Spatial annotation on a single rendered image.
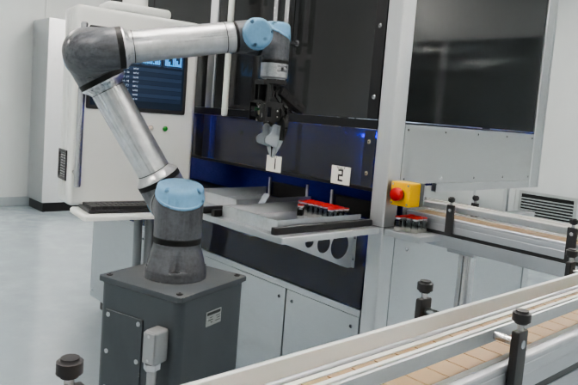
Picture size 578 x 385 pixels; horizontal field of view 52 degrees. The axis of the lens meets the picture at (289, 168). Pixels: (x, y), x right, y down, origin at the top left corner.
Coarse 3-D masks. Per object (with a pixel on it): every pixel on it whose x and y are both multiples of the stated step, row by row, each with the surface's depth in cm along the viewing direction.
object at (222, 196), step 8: (208, 192) 207; (216, 192) 221; (224, 192) 224; (232, 192) 226; (240, 192) 229; (248, 192) 231; (256, 192) 234; (208, 200) 207; (216, 200) 204; (224, 200) 200; (232, 200) 197; (240, 200) 196; (248, 200) 199; (256, 200) 201; (272, 200) 206; (280, 200) 208; (288, 200) 211; (296, 200) 213
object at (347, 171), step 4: (332, 168) 199; (336, 168) 197; (340, 168) 196; (344, 168) 195; (348, 168) 194; (332, 172) 199; (336, 172) 197; (340, 172) 196; (344, 172) 195; (348, 172) 194; (332, 176) 199; (336, 176) 197; (340, 176) 196; (344, 176) 195; (348, 176) 194; (332, 180) 199; (336, 180) 198; (344, 180) 195; (348, 180) 194; (340, 184) 196; (344, 184) 195; (348, 184) 194
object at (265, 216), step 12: (252, 204) 189; (264, 204) 192; (276, 204) 196; (288, 204) 199; (228, 216) 180; (240, 216) 175; (252, 216) 171; (264, 216) 188; (276, 216) 189; (288, 216) 191; (336, 216) 178; (348, 216) 182; (360, 216) 185; (264, 228) 167
